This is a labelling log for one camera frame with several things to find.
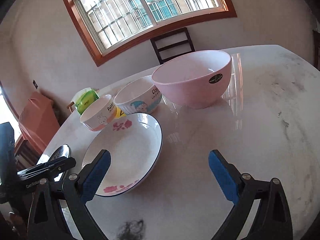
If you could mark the small white rabbit bowl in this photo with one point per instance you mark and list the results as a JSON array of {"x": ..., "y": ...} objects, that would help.
[{"x": 99, "y": 114}]

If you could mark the black wall switch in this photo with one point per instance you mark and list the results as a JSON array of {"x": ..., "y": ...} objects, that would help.
[{"x": 35, "y": 84}]

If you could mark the light wooden chair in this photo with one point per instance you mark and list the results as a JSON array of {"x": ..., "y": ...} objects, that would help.
[{"x": 70, "y": 106}]

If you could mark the white ribbed cartoon bowl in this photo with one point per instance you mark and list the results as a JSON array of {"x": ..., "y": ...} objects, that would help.
[{"x": 139, "y": 96}]

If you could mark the wood framed barred window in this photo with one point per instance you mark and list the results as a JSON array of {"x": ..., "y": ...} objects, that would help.
[{"x": 111, "y": 27}]

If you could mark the green tissue pack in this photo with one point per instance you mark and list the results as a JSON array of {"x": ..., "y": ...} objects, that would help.
[{"x": 84, "y": 98}]

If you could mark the orange cloth covered furniture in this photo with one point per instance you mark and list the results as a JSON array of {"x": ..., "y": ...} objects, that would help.
[{"x": 38, "y": 122}]

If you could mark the large pink bowl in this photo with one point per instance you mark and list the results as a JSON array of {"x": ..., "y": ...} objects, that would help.
[{"x": 195, "y": 80}]

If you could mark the dark wooden bench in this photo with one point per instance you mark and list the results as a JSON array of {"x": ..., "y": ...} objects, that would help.
[{"x": 25, "y": 155}]

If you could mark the dark wooden chair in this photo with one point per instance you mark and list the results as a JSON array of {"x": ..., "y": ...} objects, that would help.
[{"x": 186, "y": 41}]

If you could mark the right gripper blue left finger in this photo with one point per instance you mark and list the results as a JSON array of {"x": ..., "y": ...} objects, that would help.
[{"x": 80, "y": 188}]

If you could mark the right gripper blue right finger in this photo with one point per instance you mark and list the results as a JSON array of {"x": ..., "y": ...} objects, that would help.
[{"x": 272, "y": 219}]

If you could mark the white floral plate blue rim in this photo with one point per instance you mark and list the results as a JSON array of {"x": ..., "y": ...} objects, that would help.
[{"x": 135, "y": 143}]

